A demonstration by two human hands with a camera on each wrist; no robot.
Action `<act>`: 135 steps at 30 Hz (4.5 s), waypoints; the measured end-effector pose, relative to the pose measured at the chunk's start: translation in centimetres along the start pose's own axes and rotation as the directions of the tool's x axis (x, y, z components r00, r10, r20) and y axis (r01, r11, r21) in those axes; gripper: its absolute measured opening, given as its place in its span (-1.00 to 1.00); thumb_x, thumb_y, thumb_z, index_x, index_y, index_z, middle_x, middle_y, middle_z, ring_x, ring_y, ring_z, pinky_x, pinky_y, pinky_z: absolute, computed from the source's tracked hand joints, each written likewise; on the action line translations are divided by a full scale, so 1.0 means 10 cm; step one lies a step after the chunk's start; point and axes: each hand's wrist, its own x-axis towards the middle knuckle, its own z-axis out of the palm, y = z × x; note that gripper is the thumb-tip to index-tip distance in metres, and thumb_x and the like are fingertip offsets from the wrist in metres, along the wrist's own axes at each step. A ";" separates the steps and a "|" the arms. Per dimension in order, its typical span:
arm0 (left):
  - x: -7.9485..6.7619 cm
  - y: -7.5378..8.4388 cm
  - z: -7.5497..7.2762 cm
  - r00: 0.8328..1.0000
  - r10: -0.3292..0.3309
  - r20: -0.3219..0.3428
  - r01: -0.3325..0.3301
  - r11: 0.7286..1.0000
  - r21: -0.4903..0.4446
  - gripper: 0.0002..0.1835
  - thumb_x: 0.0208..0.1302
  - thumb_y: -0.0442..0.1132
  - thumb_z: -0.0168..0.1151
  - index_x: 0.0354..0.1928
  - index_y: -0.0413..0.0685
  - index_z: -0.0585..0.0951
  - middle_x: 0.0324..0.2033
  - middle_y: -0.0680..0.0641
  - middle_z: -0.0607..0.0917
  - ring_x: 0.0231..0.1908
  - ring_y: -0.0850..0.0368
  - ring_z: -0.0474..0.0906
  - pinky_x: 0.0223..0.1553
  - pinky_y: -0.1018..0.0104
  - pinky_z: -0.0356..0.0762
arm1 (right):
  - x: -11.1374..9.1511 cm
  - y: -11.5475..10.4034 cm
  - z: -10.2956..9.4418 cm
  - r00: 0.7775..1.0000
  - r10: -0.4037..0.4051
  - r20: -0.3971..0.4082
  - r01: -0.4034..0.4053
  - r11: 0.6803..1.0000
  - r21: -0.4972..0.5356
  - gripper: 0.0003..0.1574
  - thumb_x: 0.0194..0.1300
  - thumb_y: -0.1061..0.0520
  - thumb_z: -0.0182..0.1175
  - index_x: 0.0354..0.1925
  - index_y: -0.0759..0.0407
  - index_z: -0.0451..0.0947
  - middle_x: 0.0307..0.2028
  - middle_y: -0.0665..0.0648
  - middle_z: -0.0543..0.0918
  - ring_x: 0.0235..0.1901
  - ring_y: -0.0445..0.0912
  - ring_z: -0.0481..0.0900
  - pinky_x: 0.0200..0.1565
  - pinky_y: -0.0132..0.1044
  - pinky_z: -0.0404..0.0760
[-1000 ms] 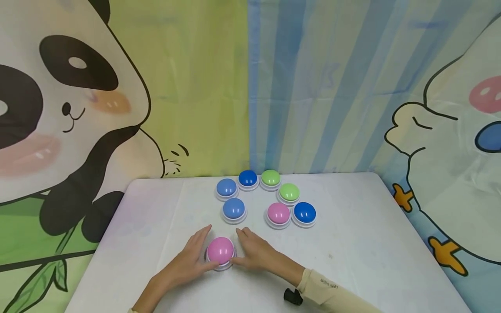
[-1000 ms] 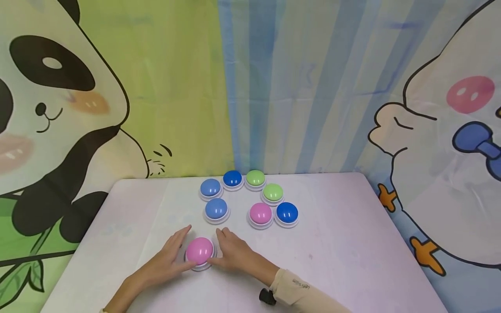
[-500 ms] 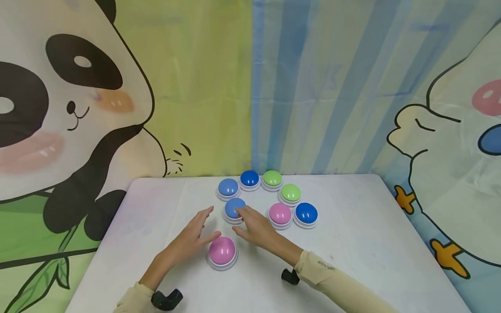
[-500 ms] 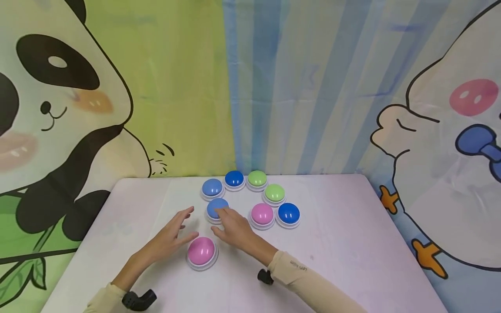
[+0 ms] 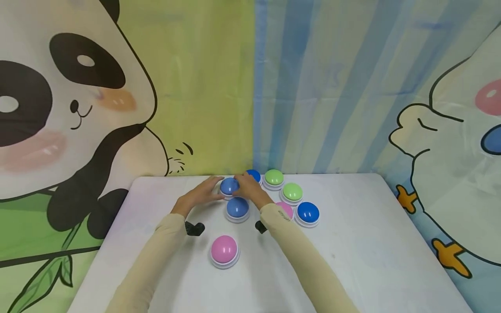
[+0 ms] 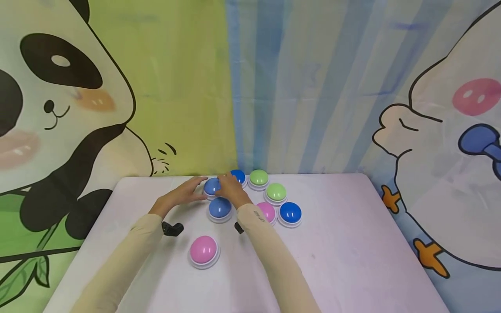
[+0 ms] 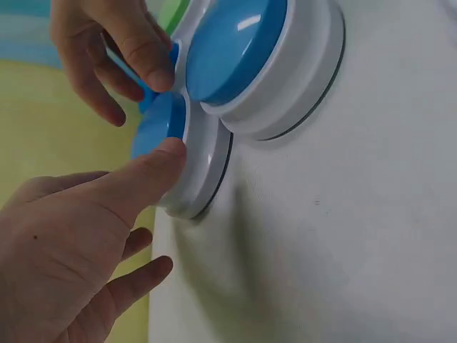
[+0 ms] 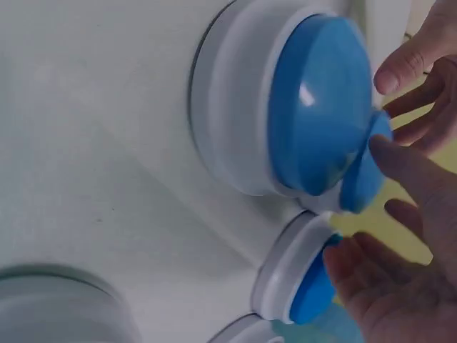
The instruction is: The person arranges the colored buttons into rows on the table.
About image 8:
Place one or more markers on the person's left hand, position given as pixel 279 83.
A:
pixel 432 71

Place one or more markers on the person's right hand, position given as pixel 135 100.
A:
pixel 403 296

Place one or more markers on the person's right fingers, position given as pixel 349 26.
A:
pixel 353 264

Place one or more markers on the person's right thumb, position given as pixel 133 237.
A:
pixel 410 171

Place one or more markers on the person's left thumb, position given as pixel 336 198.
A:
pixel 403 57

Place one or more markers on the small white container blue lid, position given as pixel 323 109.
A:
pixel 285 264

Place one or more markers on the large white container blue lid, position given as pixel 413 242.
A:
pixel 314 107

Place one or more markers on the white container pale blue lid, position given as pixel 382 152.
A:
pixel 250 330

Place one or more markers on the white round container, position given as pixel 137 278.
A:
pixel 53 307

